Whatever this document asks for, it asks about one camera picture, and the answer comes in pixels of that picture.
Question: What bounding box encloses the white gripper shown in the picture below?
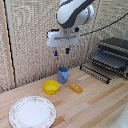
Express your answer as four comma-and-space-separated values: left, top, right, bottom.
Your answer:
45, 28, 81, 57

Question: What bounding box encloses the blue cup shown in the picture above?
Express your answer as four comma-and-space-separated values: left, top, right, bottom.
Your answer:
57, 66, 70, 84

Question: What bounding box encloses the yellow bowl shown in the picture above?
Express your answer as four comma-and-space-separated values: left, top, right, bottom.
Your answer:
42, 79, 62, 95

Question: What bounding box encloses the black oven rack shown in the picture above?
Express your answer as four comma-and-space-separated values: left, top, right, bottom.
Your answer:
79, 63, 112, 85

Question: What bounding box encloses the black toaster oven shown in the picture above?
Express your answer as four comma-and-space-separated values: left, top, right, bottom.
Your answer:
90, 37, 128, 80

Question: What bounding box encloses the white patterned plate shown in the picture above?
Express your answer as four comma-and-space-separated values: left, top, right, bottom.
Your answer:
8, 95, 57, 128

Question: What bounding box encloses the black cable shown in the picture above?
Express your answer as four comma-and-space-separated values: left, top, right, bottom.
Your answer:
79, 12, 128, 37

